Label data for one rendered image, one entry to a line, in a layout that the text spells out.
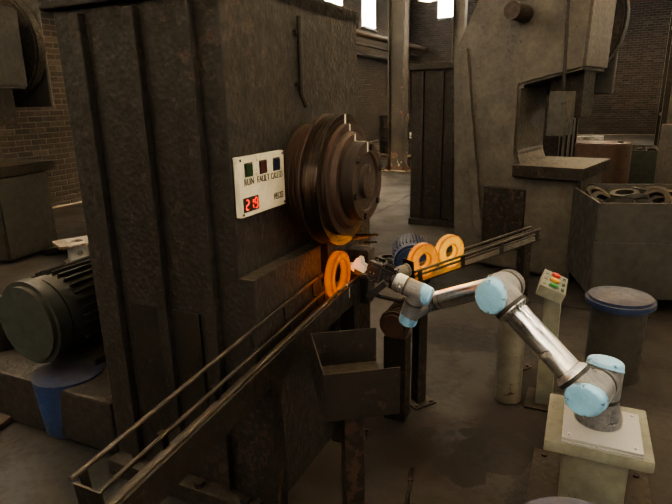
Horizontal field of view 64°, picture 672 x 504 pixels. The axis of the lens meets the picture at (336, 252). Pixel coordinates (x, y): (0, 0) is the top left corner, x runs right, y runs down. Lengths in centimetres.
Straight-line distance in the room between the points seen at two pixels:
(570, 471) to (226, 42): 176
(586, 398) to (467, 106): 314
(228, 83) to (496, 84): 317
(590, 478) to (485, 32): 338
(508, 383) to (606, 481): 73
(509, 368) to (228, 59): 182
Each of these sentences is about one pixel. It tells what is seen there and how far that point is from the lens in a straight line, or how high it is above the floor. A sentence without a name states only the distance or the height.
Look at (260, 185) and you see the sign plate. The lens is 171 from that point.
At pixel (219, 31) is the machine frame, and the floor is 158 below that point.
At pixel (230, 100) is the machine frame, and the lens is 163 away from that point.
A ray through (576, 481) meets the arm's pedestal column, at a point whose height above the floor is 13.
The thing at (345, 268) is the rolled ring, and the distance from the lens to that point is 211.
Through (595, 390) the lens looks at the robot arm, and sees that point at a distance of 186.
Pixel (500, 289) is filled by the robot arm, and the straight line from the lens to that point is 185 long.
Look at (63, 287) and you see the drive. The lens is 264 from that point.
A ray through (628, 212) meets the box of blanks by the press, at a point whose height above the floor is 68.
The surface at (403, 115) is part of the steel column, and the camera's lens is 1070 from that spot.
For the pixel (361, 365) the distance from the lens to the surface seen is 169.
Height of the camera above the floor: 140
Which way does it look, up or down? 16 degrees down
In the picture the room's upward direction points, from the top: 1 degrees counter-clockwise
